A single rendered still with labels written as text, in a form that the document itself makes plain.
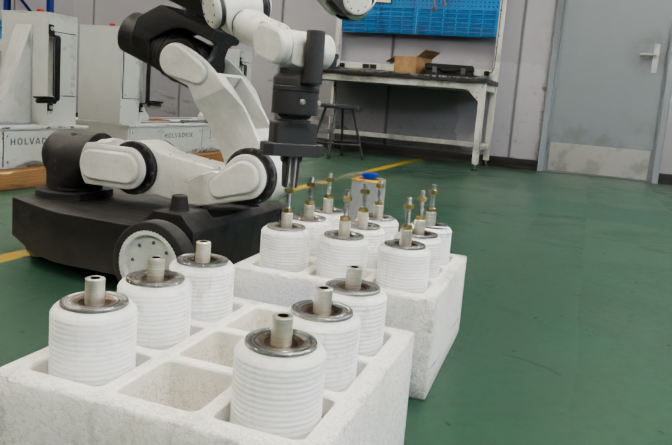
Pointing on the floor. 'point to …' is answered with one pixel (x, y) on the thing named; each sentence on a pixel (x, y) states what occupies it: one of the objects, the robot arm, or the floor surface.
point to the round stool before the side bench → (341, 127)
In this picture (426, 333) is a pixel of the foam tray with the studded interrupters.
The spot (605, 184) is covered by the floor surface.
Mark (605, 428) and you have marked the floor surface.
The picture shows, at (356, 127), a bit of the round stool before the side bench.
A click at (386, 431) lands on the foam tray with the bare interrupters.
